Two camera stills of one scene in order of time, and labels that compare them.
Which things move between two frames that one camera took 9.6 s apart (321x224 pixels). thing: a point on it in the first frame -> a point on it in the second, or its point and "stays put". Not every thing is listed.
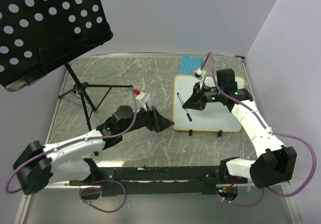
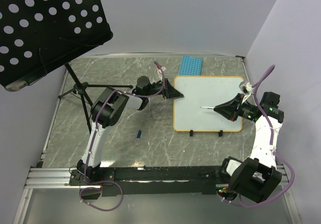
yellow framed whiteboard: (215, 117) stays put
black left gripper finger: (159, 123) -> (170, 92)
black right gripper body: (210, 95) -> (246, 110)
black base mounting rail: (147, 181) stays put
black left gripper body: (143, 119) -> (155, 88)
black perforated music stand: (43, 25) stays put
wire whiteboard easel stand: (219, 133) stays put
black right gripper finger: (195, 101) -> (229, 109)
